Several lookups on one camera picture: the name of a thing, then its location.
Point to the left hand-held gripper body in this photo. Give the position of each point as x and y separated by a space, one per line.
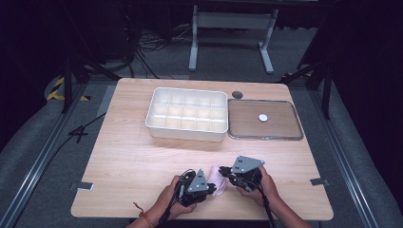
196 186

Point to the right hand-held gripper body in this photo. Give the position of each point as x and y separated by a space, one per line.
246 172

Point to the pink sock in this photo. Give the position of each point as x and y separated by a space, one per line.
218 180

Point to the person's left hand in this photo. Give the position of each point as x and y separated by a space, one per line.
176 202

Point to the person's right hand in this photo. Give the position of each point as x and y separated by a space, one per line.
266 190

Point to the clear lid with white knob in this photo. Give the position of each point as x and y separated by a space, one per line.
264 120

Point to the white divided storage box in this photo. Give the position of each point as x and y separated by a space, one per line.
187 114

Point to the dark round table grommet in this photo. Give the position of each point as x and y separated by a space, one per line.
237 94

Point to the black tripod stand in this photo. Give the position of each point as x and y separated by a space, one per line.
76 69
316 76

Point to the white metal stand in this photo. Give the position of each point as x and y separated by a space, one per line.
233 22

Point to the yellow black floor tape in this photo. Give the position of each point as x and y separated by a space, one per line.
58 91

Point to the aluminium floor rail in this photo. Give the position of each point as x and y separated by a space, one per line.
343 158
41 152

